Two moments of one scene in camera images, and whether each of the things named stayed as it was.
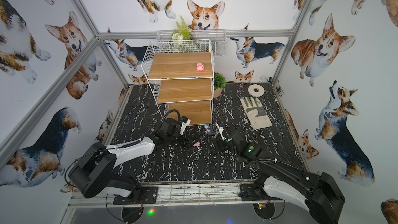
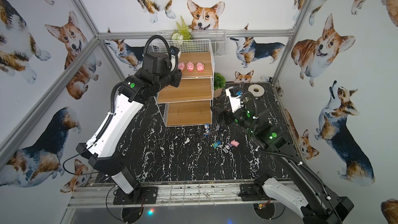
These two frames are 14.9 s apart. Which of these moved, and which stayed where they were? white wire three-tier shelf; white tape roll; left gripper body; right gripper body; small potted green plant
Moved: left gripper body; right gripper body
Stayed: white wire three-tier shelf; small potted green plant; white tape roll
